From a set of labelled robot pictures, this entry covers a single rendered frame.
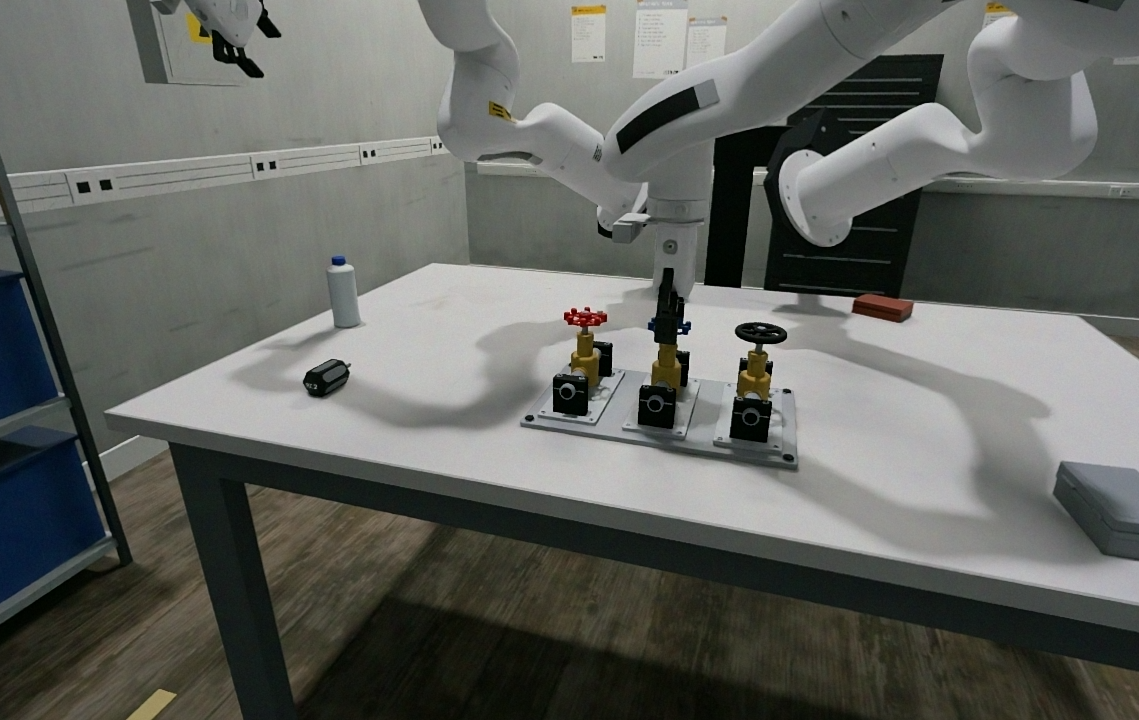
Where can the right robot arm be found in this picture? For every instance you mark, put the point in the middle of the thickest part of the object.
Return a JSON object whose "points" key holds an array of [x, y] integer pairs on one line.
{"points": [[474, 121]]}

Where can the reddish-brown rectangular block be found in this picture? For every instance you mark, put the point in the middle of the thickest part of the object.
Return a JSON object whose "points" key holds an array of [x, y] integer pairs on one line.
{"points": [[884, 308]]}

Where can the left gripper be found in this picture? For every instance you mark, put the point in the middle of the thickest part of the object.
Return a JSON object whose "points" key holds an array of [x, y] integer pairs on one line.
{"points": [[678, 260]]}

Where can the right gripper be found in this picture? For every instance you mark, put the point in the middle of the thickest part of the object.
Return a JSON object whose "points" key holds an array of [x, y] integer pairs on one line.
{"points": [[231, 23]]}

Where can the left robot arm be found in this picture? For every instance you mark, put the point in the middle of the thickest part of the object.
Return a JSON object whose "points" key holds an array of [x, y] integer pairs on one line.
{"points": [[1032, 130]]}

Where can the white bottle with blue cap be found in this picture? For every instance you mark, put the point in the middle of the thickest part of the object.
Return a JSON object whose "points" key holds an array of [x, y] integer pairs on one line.
{"points": [[343, 293]]}

